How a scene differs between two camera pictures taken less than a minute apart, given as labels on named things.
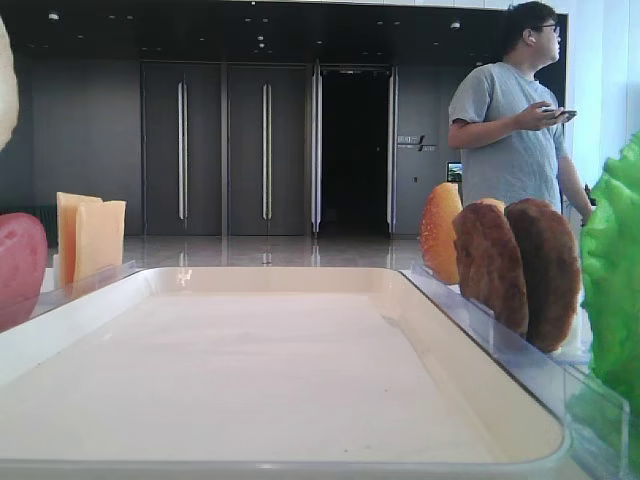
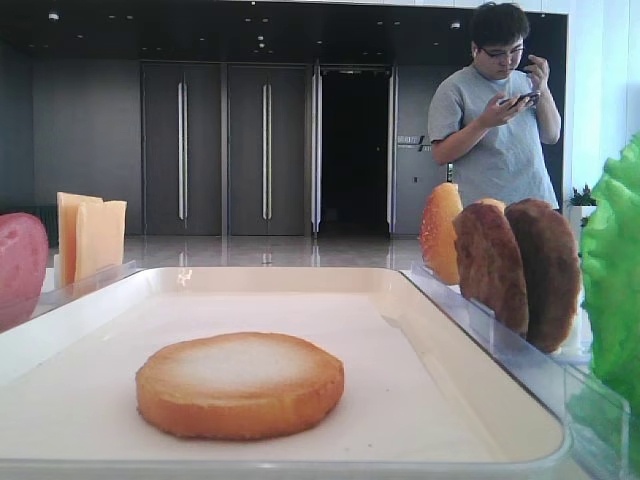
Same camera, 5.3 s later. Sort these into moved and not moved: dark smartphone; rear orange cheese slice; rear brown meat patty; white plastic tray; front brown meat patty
Moved: dark smartphone
Not moved: front brown meat patty; white plastic tray; rear orange cheese slice; rear brown meat patty
